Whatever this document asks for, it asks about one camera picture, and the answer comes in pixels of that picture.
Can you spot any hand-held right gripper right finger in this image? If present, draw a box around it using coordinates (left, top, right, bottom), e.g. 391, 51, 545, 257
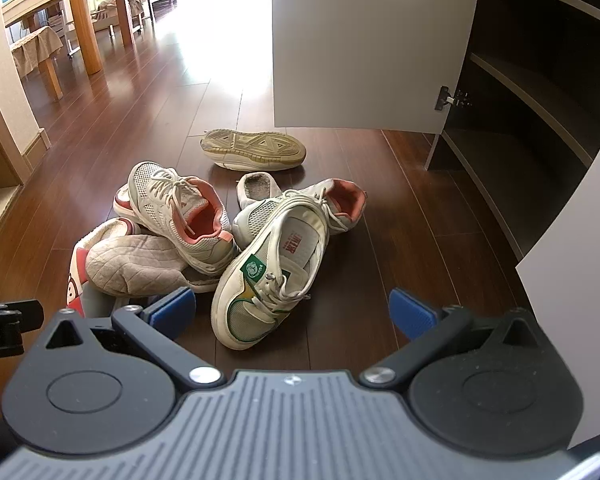
360, 288, 540, 391

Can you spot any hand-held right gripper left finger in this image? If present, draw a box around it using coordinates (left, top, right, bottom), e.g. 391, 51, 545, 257
44, 287, 222, 392

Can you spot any beige quilted slipper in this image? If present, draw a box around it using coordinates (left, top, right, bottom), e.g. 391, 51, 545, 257
236, 172, 284, 211
84, 233, 222, 297

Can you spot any red and grey slipper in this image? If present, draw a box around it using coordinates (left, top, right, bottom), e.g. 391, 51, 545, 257
66, 217, 153, 319

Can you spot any pink-lined grey sneaker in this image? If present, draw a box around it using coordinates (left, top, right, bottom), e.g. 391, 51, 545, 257
113, 161, 239, 277
231, 178, 368, 252

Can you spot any metal door hinge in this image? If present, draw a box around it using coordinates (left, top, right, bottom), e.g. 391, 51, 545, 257
434, 85, 473, 112

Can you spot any wooden chair with beige cover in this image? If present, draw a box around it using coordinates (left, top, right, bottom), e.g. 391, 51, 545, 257
11, 25, 64, 101
92, 0, 147, 34

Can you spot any wooden dining table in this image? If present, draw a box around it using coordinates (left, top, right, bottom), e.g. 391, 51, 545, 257
1, 0, 146, 76

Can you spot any white metal frame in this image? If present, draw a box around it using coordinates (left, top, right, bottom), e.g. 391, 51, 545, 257
54, 7, 82, 59

